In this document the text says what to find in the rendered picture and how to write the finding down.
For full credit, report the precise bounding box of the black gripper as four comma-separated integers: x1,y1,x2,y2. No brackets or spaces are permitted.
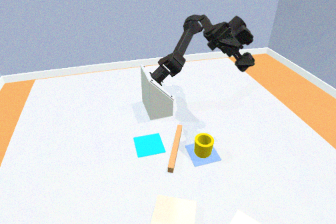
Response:
211,21,255,72

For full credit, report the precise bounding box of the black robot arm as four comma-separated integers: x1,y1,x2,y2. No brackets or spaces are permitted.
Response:
149,14,254,86

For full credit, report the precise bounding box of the cream flat square tile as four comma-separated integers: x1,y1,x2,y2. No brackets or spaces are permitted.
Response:
230,209,260,224

